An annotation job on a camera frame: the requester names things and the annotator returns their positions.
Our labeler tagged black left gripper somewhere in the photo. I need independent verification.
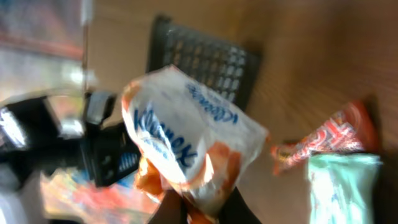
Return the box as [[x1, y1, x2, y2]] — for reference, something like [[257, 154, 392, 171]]
[[80, 90, 141, 187]]

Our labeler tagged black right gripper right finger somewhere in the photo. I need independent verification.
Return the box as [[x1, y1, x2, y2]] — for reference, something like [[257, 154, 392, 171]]
[[218, 187, 261, 224]]

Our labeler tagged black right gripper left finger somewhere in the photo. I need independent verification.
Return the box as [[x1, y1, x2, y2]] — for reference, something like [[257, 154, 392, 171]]
[[148, 190, 187, 224]]

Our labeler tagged orange white tissue pack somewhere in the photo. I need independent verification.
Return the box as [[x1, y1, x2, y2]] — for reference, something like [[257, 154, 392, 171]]
[[121, 65, 269, 223]]

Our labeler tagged teal wet wipes pack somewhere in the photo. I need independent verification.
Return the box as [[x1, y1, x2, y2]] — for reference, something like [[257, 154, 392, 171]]
[[307, 154, 382, 224]]

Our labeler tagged orange brown candy bar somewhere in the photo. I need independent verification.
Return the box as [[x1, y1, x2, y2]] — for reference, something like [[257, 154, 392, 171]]
[[271, 101, 380, 175]]

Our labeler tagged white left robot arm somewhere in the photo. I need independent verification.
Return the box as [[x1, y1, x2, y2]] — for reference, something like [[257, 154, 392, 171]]
[[1, 91, 141, 223]]

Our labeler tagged grey plastic basket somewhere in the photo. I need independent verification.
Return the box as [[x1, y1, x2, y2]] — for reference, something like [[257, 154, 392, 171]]
[[146, 15, 262, 110]]

